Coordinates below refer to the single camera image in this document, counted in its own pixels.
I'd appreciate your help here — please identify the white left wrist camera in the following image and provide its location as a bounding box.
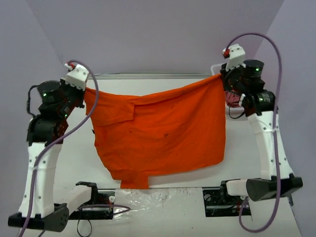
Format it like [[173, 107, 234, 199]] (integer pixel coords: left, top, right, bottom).
[[64, 63, 89, 91]]

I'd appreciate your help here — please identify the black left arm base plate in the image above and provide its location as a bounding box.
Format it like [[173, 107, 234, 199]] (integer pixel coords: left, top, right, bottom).
[[69, 189, 116, 220]]

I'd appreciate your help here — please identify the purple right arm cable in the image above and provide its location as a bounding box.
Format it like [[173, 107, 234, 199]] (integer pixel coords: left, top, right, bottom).
[[226, 33, 283, 233]]

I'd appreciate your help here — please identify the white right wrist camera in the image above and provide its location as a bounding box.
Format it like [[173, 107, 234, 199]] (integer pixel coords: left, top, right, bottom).
[[222, 44, 245, 72]]

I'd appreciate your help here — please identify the white plastic laundry basket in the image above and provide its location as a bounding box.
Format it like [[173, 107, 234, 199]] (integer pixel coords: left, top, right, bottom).
[[210, 63, 226, 75]]

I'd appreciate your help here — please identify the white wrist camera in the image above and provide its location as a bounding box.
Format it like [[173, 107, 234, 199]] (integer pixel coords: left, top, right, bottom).
[[222, 44, 245, 72], [64, 63, 89, 91]]

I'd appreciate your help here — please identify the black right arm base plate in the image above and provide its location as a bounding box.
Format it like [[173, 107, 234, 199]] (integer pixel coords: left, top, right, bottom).
[[202, 187, 243, 217]]

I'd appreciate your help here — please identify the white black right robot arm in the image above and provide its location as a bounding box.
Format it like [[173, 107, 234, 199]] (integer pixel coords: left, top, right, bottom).
[[219, 59, 303, 204]]

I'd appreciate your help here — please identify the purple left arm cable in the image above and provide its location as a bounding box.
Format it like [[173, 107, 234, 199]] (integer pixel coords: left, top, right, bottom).
[[17, 59, 132, 237]]

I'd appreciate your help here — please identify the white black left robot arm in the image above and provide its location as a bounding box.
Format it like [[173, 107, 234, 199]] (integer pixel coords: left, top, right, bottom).
[[8, 79, 99, 237]]

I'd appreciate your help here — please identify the orange t shirt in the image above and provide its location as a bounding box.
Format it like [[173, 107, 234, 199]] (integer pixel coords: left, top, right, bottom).
[[84, 75, 226, 189]]

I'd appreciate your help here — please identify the magenta t shirt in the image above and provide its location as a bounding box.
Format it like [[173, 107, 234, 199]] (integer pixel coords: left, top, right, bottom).
[[225, 91, 240, 108]]

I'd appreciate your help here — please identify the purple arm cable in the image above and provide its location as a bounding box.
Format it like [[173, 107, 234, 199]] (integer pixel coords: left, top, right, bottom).
[[226, 33, 283, 233], [17, 59, 132, 237]]

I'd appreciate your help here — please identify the thin black cable loop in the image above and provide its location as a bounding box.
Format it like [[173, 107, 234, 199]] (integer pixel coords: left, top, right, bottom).
[[76, 207, 93, 237]]

